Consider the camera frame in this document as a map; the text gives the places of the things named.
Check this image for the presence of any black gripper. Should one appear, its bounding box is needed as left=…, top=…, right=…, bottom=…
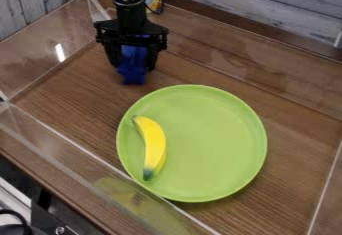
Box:
left=94, top=19, right=169, bottom=71

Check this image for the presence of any blue star-shaped block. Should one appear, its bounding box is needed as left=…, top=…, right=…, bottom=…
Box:
left=118, top=45, right=149, bottom=84

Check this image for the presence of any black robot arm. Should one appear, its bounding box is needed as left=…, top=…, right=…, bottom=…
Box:
left=94, top=0, right=169, bottom=71

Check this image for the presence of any green plate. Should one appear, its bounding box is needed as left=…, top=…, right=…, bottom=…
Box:
left=117, top=84, right=268, bottom=203

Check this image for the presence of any yellow toy banana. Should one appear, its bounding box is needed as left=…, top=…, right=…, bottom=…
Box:
left=133, top=116, right=168, bottom=181

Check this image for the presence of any black metal bracket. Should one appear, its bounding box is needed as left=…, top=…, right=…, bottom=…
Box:
left=29, top=186, right=105, bottom=235

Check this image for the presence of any black cable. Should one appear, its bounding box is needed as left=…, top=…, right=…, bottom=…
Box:
left=0, top=208, right=38, bottom=235

